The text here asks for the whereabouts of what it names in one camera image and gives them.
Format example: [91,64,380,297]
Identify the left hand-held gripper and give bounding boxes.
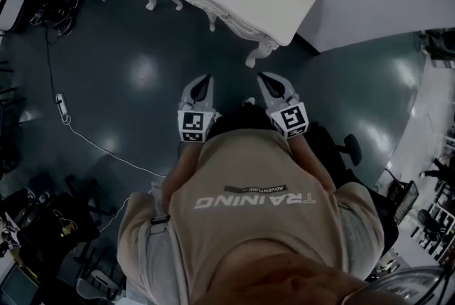
[176,74,218,144]

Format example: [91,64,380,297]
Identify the tangle of black cables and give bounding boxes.
[30,0,86,38]

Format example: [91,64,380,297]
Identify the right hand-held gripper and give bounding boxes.
[257,72,310,139]

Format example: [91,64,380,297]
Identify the black power cable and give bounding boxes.
[44,26,62,100]

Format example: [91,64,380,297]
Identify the person's right forearm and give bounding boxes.
[288,132,338,193]

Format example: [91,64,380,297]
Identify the black office chair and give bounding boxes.
[307,121,401,237]

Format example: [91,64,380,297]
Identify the black wire basket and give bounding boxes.
[385,179,419,226]

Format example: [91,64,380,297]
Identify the white power cable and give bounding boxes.
[65,114,168,234]

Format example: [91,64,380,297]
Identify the white box appliance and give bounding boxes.
[0,0,30,33]

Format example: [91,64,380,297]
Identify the person's left forearm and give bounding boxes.
[160,139,202,207]

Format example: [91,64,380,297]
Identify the black swivel chair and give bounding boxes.
[17,173,120,272]

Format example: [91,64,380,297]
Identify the white shelf unit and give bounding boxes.
[410,202,455,258]

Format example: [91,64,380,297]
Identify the white power strip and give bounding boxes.
[55,92,72,125]

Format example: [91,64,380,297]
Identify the person's dark trousers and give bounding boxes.
[209,106,282,141]

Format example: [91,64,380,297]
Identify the person's beige shirt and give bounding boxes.
[117,128,387,305]

